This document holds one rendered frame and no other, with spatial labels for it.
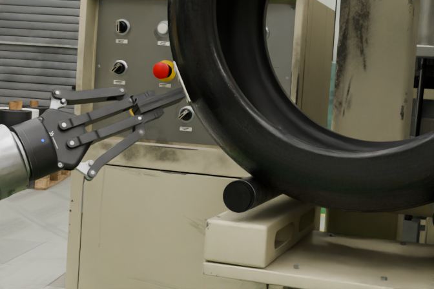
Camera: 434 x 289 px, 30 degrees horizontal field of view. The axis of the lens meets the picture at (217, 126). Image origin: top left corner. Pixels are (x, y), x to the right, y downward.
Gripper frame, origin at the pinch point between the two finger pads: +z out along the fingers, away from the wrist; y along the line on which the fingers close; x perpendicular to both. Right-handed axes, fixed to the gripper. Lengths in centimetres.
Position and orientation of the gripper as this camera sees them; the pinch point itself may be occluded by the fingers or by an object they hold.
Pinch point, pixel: (158, 102)
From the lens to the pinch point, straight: 111.3
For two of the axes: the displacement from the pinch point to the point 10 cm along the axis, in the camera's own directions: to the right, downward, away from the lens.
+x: 3.5, -2.7, -9.0
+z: 8.4, -3.4, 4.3
